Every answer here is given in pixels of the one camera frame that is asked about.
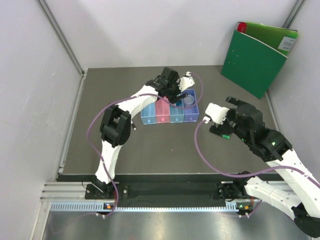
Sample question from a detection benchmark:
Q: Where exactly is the blue round tub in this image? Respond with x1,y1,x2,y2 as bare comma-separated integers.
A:
175,99,184,107

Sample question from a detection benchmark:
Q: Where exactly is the clear paper clip jar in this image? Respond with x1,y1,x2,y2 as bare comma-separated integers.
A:
183,94,195,107

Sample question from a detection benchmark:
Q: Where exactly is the green black highlighter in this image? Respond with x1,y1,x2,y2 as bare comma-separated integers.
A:
222,134,230,139

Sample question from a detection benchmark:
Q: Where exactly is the light blue drawer bin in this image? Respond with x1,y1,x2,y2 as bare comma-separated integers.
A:
140,102,157,125

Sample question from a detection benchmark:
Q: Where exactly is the green ring binder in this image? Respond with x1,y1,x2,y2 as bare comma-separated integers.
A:
221,21,288,99

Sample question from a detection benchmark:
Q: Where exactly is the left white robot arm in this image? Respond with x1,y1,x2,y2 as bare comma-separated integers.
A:
95,67,195,199

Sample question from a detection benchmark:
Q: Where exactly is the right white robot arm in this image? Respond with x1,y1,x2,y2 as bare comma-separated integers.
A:
205,96,320,238

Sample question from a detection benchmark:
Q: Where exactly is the pink drawer bin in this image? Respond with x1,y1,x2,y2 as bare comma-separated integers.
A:
155,99,170,124

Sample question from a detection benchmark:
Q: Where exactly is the purple drawer bin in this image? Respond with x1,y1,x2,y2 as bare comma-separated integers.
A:
183,89,200,123

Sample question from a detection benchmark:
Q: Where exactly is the light green folder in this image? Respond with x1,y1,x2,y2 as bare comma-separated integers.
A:
245,22,299,55

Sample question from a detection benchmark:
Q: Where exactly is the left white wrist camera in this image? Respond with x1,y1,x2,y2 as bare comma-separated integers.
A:
178,71,195,92

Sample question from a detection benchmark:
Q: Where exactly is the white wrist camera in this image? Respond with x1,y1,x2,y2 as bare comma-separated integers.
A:
178,71,195,92
203,102,230,125

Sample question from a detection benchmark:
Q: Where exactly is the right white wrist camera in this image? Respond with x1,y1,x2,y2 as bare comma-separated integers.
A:
203,102,230,125

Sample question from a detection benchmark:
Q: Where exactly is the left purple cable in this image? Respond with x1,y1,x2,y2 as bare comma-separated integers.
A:
86,72,205,221

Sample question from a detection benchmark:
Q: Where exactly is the grey slotted cable duct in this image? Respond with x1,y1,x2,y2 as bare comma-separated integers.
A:
49,199,254,214

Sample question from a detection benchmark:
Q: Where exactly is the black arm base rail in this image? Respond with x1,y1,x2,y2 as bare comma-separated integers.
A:
85,173,253,207

